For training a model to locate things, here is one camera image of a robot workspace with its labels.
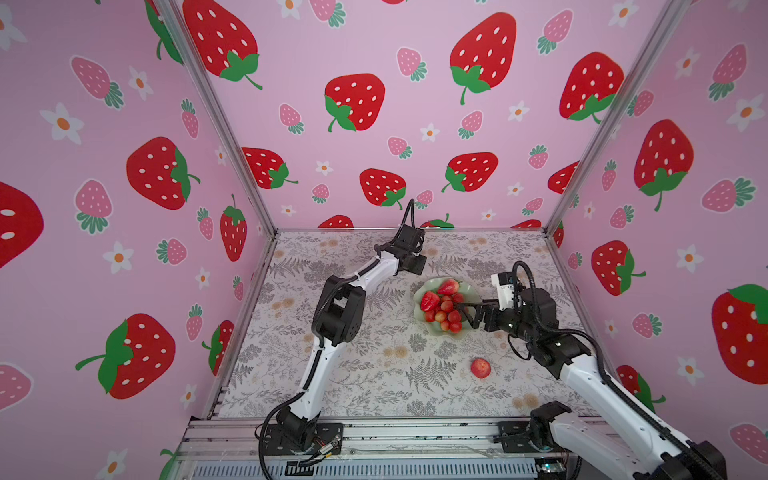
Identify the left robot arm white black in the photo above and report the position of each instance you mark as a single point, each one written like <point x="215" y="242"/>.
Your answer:
<point x="336" y="321"/>

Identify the fake red strawberry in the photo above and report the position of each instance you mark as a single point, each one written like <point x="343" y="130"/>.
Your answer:
<point x="430" y="301"/>

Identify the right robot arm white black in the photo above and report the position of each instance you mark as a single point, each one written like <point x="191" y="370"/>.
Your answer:
<point x="643" y="446"/>

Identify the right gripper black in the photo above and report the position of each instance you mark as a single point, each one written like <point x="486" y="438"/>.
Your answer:
<point x="493" y="308"/>

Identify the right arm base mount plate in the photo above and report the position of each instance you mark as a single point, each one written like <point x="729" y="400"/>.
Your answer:
<point x="519" y="437"/>

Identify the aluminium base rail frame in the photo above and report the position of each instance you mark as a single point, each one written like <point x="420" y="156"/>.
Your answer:
<point x="376" y="448"/>

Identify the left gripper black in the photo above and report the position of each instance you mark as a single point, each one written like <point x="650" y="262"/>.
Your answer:
<point x="420" y="260"/>

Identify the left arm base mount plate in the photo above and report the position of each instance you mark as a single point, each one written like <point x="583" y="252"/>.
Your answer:
<point x="282" y="440"/>

